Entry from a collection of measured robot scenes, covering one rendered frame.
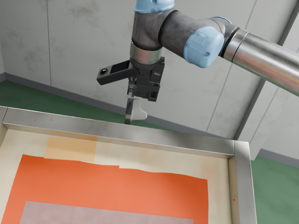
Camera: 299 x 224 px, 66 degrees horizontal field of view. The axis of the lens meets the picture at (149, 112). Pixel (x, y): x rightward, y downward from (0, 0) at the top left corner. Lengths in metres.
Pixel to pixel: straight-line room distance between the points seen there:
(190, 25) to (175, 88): 2.61
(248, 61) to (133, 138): 0.30
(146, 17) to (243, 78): 2.55
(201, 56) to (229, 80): 2.54
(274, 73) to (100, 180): 0.43
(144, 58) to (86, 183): 0.30
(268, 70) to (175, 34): 0.21
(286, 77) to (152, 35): 0.28
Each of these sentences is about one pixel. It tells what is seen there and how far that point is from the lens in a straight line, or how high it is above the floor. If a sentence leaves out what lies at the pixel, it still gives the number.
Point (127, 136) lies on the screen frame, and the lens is 0.51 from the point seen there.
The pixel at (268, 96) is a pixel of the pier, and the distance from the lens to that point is 2.93.
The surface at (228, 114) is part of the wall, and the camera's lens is 3.17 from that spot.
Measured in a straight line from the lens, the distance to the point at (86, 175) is 0.53.
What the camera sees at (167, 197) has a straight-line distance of 0.53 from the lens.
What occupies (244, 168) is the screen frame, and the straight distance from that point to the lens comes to 0.57.
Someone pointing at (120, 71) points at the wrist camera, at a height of 1.63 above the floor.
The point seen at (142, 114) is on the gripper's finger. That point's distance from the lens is 0.63.
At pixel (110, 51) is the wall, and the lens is 3.16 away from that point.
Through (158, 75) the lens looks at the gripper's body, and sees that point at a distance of 0.59.
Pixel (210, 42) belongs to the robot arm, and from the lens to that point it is 0.45.
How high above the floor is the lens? 1.86
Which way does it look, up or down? 31 degrees down
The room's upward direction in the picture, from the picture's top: 12 degrees clockwise
